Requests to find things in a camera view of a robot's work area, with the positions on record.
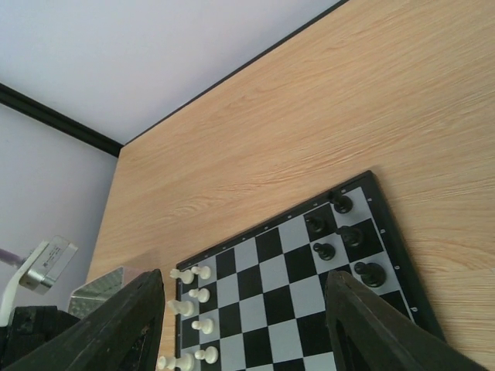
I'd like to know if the black grey chessboard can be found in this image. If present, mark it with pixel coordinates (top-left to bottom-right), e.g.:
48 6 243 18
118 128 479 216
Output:
177 171 443 370

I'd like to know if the white rook chess piece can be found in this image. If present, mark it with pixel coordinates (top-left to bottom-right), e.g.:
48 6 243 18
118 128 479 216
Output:
169 269 195 284

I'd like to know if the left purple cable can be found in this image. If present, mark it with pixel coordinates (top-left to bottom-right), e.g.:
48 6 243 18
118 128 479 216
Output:
0 249 22 267

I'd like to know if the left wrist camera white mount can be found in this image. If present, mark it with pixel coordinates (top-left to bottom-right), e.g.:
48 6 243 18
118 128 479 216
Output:
1 236 78 326

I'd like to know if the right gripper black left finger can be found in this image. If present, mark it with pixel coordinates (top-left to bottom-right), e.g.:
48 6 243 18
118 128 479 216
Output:
3 269 165 370

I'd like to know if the row of black chess pieces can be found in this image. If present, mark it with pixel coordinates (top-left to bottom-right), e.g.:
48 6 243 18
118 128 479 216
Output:
303 187 391 284

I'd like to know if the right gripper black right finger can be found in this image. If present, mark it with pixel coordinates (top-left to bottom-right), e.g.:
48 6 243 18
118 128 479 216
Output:
325 271 485 370

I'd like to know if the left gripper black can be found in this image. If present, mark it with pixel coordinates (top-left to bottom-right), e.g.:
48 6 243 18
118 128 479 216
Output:
1 306 80 348

